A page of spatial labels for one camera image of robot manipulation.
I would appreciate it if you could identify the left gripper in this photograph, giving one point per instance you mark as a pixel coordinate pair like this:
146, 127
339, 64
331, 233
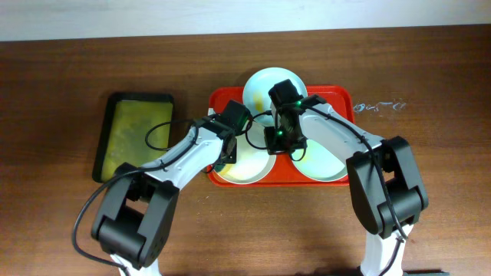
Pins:
230, 152

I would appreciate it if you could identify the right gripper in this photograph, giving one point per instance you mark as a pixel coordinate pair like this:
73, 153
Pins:
276, 149

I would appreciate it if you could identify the light blue plate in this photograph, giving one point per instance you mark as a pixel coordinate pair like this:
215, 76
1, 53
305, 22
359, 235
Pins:
255, 94

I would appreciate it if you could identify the white plate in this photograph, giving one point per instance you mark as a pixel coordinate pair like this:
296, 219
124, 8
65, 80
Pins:
251, 164

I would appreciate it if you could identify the green and yellow sponge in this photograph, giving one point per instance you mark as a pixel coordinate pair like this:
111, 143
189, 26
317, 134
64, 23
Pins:
219, 168

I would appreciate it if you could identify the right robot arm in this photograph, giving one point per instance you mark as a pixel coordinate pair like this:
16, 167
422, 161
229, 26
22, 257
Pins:
386, 187

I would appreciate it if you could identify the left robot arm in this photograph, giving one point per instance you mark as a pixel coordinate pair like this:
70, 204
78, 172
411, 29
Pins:
135, 216

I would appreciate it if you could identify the red plastic tray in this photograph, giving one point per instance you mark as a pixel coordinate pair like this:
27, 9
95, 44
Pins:
280, 171

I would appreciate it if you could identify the black tray with yellow liquid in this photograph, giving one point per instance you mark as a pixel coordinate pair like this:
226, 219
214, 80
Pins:
126, 135

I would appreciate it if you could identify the light green plate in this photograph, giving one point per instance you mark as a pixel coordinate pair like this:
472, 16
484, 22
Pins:
318, 163

